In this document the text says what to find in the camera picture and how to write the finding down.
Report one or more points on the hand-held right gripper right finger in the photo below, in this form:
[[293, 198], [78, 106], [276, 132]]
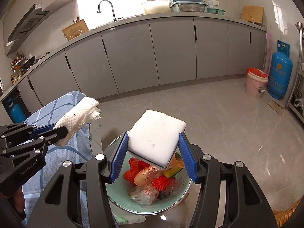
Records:
[[187, 159]]

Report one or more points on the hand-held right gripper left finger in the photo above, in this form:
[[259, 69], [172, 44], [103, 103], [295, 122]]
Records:
[[120, 156]]

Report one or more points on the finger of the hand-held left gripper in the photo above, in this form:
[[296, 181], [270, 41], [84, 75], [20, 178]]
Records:
[[42, 130], [59, 135]]

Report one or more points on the red plastic bag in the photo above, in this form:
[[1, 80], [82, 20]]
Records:
[[133, 173]]

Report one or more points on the white paper towel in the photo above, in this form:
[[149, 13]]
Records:
[[78, 115]]

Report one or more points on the red mesh scourer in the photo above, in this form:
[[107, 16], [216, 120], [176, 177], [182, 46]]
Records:
[[163, 182]]

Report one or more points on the white sponge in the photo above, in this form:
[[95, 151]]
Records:
[[156, 135]]

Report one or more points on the clear red-printed plastic bag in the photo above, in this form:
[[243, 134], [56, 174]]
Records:
[[144, 193]]

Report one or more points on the mint green enamel basin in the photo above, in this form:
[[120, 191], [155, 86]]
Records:
[[171, 201]]

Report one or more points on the person's left hand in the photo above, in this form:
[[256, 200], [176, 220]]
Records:
[[20, 200]]

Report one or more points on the blue checked tablecloth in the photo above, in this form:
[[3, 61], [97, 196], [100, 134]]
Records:
[[71, 152]]

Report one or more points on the blue gas cylinder in cabinet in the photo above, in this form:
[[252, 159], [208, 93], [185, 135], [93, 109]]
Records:
[[16, 112]]

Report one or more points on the black wok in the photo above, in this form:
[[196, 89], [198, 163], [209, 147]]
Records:
[[27, 63]]

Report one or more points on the gas stove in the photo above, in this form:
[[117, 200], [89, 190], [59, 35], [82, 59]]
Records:
[[42, 56]]

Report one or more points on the spice rack with bottles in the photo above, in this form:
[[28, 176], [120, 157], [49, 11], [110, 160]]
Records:
[[16, 59]]

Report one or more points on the pink bucket with red liner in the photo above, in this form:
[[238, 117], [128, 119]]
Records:
[[255, 87]]

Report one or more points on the cardboard piece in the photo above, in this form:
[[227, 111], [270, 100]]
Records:
[[275, 107]]

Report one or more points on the wooden cutting board on stand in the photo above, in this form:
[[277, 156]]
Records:
[[76, 29]]

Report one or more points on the black range hood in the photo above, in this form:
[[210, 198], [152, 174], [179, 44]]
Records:
[[26, 23]]

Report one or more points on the grey kitchen counter cabinets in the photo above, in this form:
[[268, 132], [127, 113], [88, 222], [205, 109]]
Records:
[[171, 52]]

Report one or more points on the wicker chair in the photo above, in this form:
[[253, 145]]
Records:
[[287, 216]]

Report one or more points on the knife holder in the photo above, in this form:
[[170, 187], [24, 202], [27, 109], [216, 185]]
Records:
[[76, 19]]

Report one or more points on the metal shelf rack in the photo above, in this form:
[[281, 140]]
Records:
[[292, 95]]

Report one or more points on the large blue gas cylinder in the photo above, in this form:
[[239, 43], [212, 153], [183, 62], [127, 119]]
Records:
[[279, 76]]

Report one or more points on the metal kitchen faucet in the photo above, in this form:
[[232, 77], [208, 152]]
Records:
[[113, 11]]

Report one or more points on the small green basin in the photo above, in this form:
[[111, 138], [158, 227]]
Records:
[[216, 11]]

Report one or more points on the metal basin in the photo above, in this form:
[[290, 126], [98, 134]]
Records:
[[191, 7]]

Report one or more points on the white plastic basin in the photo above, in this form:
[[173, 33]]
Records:
[[155, 7]]

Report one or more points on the light wooden cutting board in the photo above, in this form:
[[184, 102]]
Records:
[[251, 14]]

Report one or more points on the white wall socket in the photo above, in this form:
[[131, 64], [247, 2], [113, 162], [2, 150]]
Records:
[[213, 2]]

